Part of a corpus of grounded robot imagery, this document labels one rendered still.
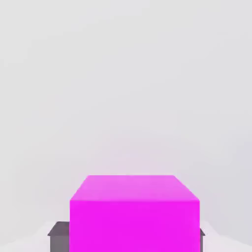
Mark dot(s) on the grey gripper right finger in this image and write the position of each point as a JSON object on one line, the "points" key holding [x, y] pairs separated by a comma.
{"points": [[202, 242]]}

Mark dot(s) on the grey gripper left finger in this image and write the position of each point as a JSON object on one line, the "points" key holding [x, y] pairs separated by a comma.
{"points": [[59, 236]]}

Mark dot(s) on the small magenta cube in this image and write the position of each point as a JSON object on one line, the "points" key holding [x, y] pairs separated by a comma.
{"points": [[134, 216]]}

